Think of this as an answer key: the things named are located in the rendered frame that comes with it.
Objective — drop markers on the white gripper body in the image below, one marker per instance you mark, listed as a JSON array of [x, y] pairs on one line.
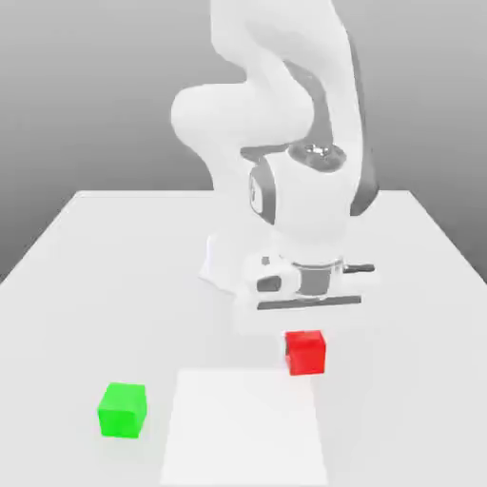
[[309, 310]]

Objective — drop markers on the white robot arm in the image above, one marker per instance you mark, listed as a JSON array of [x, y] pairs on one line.
[[243, 118]]

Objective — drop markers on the small red cube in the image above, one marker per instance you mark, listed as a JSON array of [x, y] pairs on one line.
[[306, 354]]

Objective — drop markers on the small green cube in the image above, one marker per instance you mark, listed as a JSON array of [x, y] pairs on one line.
[[122, 411]]

